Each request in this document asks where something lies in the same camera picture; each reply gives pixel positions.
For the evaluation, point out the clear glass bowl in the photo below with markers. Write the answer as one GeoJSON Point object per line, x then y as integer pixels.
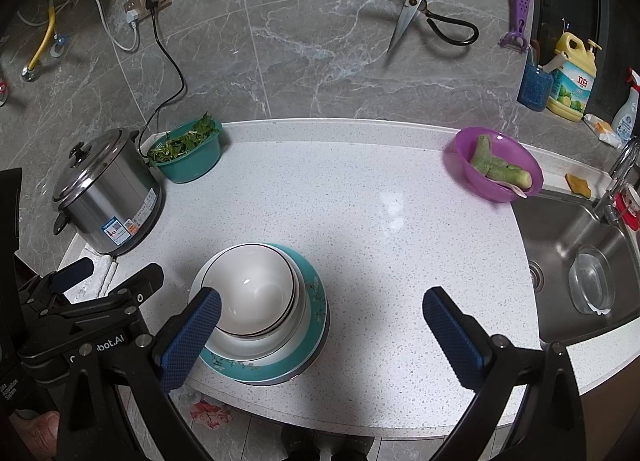
{"type": "Point", "coordinates": [592, 281]}

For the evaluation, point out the yellow detergent bottle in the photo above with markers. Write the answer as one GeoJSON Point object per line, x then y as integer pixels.
{"type": "Point", "coordinates": [572, 86]}

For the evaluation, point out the person's left hand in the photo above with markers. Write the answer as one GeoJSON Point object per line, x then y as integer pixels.
{"type": "Point", "coordinates": [37, 436]}

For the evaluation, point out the stainless steel rice cooker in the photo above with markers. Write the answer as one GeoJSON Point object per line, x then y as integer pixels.
{"type": "Point", "coordinates": [110, 191]}

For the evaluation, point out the teal rim floral plate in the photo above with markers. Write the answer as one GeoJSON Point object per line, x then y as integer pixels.
{"type": "Point", "coordinates": [311, 301]}
{"type": "Point", "coordinates": [280, 375]}

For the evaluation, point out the person's black shoe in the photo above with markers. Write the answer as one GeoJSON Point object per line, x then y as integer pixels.
{"type": "Point", "coordinates": [352, 448]}
{"type": "Point", "coordinates": [300, 443]}

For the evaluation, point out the purple peeler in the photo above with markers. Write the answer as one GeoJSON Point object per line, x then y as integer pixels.
{"type": "Point", "coordinates": [520, 6]}

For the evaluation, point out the white spray bottle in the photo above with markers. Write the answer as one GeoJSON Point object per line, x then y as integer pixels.
{"type": "Point", "coordinates": [627, 116]}

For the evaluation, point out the green vegetable piece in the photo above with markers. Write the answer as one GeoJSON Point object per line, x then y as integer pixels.
{"type": "Point", "coordinates": [505, 173]}
{"type": "Point", "coordinates": [482, 156]}

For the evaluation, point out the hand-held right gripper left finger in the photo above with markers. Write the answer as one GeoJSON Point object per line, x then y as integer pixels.
{"type": "Point", "coordinates": [192, 336]}

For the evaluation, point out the red and white container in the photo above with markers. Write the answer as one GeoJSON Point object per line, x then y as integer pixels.
{"type": "Point", "coordinates": [629, 211]}

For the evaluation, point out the yellow sponge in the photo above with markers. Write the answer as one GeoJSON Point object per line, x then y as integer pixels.
{"type": "Point", "coordinates": [577, 186]}

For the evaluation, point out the white packet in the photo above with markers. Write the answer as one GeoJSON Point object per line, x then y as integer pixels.
{"type": "Point", "coordinates": [602, 128]}

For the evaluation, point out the leafy greens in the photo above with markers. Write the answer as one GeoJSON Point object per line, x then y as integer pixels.
{"type": "Point", "coordinates": [182, 143]}

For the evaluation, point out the chrome faucet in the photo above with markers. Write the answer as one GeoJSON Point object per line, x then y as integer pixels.
{"type": "Point", "coordinates": [617, 171]}

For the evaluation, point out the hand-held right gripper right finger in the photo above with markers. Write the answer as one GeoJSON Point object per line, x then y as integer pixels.
{"type": "Point", "coordinates": [455, 336]}

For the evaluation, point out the purple plastic bowl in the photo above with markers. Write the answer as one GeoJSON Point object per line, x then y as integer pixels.
{"type": "Point", "coordinates": [480, 186]}

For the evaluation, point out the blue utensil cup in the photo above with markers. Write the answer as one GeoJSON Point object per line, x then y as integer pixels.
{"type": "Point", "coordinates": [532, 88]}

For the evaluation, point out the teal plastic basin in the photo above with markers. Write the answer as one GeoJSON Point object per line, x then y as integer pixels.
{"type": "Point", "coordinates": [195, 166]}

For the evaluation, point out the white bowl with pink print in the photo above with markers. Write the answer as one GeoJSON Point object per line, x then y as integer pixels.
{"type": "Point", "coordinates": [250, 296]}

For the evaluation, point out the white towel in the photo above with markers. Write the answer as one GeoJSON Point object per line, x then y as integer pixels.
{"type": "Point", "coordinates": [100, 281]}

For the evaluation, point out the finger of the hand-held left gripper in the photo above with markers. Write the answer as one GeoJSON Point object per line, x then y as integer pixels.
{"type": "Point", "coordinates": [75, 273]}
{"type": "Point", "coordinates": [135, 288]}

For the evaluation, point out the stainless steel sink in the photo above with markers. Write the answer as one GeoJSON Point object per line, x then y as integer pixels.
{"type": "Point", "coordinates": [550, 241]}

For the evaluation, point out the pink patterned cloth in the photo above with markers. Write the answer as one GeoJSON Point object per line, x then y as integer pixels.
{"type": "Point", "coordinates": [210, 413]}

